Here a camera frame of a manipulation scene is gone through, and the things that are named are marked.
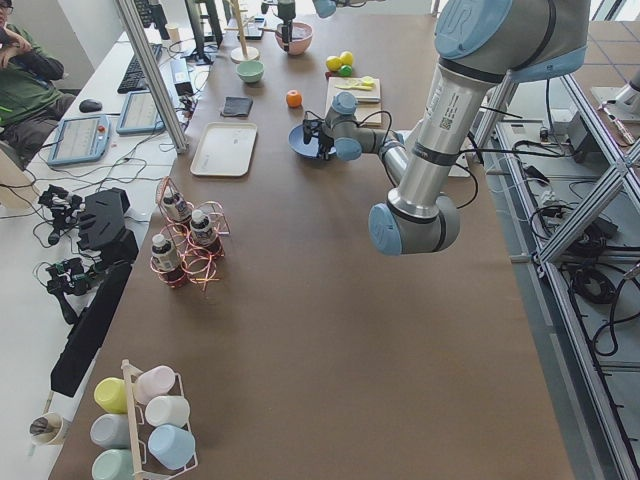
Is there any wooden cutting board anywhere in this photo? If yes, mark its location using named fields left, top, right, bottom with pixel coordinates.
left=325, top=77, right=382, bottom=120

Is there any green lime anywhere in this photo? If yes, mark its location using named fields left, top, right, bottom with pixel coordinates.
left=338, top=65, right=353, bottom=77

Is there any grey-blue plastic cup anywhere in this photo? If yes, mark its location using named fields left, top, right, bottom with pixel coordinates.
left=90, top=413, right=130, bottom=449

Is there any grey folded cloth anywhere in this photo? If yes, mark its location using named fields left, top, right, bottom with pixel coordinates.
left=220, top=96, right=253, bottom=118

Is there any dark tea bottle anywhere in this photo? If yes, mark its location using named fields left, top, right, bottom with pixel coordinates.
left=151, top=233, right=187, bottom=288
left=162, top=191, right=191, bottom=223
left=190, top=209, right=223, bottom=258

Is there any blue teach pendant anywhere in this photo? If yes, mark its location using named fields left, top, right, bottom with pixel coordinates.
left=47, top=115, right=110, bottom=167
left=116, top=91, right=165, bottom=136

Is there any aluminium frame post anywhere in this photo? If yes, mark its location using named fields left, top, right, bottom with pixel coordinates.
left=115, top=0, right=188, bottom=154

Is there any black keyboard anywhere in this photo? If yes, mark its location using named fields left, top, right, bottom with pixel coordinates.
left=117, top=55, right=148, bottom=94

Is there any pink-white plastic cup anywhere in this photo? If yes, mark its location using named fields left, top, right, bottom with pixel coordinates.
left=133, top=365, right=176, bottom=405

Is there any black computer mouse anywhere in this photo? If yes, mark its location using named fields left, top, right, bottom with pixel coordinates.
left=78, top=99, right=103, bottom=113

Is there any yellow plastic knife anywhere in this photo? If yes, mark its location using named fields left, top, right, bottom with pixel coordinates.
left=336, top=76, right=376, bottom=91

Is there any blue plastic plate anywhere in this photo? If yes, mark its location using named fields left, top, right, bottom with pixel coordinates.
left=288, top=124, right=336, bottom=160

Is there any white plastic cup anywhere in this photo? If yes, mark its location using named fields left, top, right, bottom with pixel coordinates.
left=145, top=395, right=191, bottom=428

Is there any copper wire bottle rack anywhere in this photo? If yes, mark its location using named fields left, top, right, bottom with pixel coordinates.
left=152, top=177, right=230, bottom=290

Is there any wooden stand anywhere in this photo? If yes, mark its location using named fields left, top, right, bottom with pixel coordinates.
left=228, top=0, right=260, bottom=64

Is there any yellow plastic cup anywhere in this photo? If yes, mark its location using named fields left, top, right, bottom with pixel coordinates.
left=94, top=377, right=127, bottom=414

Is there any green bowl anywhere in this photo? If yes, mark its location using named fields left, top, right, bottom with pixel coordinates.
left=236, top=60, right=264, bottom=84

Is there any seated person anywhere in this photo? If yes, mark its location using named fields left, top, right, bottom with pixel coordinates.
left=1, top=1, right=75, bottom=168

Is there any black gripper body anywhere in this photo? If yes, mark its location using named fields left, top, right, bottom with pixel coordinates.
left=302, top=111, right=334, bottom=150

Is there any cream rabbit tray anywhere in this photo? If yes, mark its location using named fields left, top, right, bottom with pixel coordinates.
left=190, top=122, right=258, bottom=178

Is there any white wire cup rack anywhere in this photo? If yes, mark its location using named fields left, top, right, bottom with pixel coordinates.
left=121, top=359, right=199, bottom=480

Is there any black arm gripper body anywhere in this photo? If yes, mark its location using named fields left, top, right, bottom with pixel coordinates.
left=276, top=0, right=296, bottom=52

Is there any pale green plastic cup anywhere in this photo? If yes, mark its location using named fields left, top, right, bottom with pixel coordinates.
left=91, top=449, right=133, bottom=480

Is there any paper cup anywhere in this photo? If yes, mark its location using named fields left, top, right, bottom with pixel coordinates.
left=29, top=412, right=65, bottom=446

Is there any blue plastic cup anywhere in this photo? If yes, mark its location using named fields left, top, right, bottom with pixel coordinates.
left=147, top=424, right=195, bottom=470

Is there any yellow lemon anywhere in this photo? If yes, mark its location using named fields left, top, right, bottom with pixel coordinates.
left=339, top=51, right=354, bottom=66
left=325, top=56, right=343, bottom=72

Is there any pink bowl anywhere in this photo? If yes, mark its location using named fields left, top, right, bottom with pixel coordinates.
left=275, top=21, right=313, bottom=56

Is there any orange mandarin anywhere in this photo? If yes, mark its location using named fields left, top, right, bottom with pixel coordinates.
left=285, top=89, right=303, bottom=109

